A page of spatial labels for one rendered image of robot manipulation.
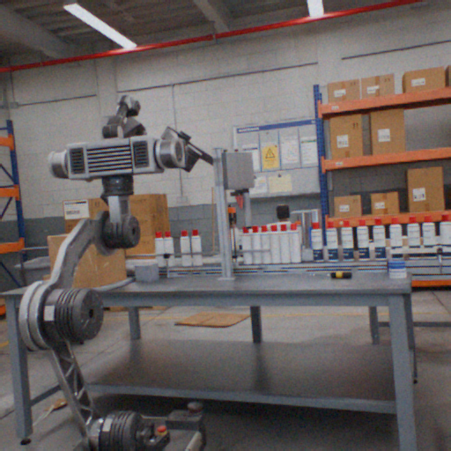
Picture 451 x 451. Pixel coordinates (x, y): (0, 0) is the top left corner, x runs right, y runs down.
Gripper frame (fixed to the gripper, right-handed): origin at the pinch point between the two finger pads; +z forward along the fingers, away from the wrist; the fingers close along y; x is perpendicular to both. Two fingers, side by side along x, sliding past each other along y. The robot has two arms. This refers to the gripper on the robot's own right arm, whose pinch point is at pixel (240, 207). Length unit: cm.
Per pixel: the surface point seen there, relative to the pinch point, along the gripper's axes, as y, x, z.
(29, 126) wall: 452, -376, -143
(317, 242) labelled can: -46, 21, 21
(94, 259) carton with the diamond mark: 59, 63, 19
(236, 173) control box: -9.5, 31.9, -18.1
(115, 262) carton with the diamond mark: 56, 47, 23
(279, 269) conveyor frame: -25.8, 24.2, 33.4
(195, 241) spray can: 21.4, 20.0, 16.7
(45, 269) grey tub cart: 221, -97, 44
